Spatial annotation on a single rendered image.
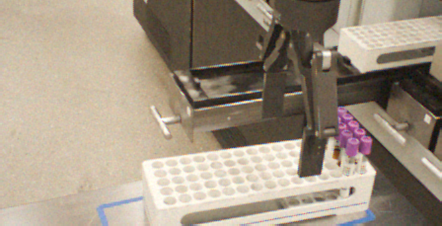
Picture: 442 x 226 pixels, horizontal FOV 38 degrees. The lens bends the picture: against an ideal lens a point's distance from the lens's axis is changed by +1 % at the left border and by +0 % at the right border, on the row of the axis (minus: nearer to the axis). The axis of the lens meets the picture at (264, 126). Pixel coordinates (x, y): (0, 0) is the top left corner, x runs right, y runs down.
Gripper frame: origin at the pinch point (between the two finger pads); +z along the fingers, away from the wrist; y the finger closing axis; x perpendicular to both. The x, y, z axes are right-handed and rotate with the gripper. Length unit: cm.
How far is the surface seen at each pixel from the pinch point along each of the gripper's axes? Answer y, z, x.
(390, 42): -34.5, 6.1, 35.4
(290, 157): -1.3, 4.4, 1.1
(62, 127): -150, 93, -24
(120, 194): -6.3, 10.6, -21.1
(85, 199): -6.4, 10.6, -25.7
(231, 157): -3.2, 4.5, -6.7
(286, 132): -67, 48, 31
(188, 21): -147, 50, 24
